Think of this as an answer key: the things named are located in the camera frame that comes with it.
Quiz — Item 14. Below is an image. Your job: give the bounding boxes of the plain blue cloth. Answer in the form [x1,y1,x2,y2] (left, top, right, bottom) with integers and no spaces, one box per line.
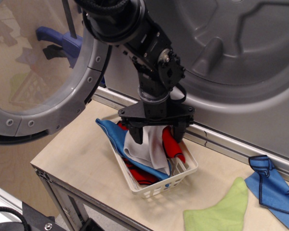
[95,118,170,181]

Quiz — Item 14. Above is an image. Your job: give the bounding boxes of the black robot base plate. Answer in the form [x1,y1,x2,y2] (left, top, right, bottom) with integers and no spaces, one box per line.
[0,201,56,231]

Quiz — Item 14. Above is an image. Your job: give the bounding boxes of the small red cloth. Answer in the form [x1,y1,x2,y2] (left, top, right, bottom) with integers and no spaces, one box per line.
[162,126,185,163]

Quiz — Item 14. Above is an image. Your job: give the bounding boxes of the light green cloth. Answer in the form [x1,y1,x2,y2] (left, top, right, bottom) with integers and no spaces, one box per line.
[183,177,248,231]

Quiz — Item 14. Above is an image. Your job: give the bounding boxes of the grey toy washing machine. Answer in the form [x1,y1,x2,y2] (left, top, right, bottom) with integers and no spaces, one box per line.
[103,0,289,167]

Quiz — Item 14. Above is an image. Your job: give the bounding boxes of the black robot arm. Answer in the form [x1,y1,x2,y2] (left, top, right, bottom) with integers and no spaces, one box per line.
[77,0,195,144]

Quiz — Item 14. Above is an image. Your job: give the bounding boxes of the grey round machine door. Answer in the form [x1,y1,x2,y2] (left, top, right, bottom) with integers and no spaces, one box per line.
[0,0,111,145]

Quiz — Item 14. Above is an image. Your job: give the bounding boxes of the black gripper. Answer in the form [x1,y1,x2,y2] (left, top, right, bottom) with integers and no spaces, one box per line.
[118,98,195,144]

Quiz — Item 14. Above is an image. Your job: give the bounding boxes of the grey cloth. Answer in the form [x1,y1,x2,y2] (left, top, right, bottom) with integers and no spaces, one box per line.
[123,126,171,176]

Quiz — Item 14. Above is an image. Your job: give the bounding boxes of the white plastic laundry basket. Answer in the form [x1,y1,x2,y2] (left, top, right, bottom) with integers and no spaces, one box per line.
[100,113,198,199]

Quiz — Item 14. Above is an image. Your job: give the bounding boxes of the aluminium table frame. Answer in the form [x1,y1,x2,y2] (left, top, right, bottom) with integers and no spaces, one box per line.
[0,86,289,231]

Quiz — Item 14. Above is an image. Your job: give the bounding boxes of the red shirt with black trim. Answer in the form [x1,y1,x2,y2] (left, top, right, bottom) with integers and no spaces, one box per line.
[117,121,158,185]

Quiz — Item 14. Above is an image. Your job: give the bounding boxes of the blue shirt with black outline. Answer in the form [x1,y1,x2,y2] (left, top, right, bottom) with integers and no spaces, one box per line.
[245,155,289,229]

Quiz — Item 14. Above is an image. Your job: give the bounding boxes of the black braided cable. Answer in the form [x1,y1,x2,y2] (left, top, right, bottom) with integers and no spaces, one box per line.
[0,206,29,231]

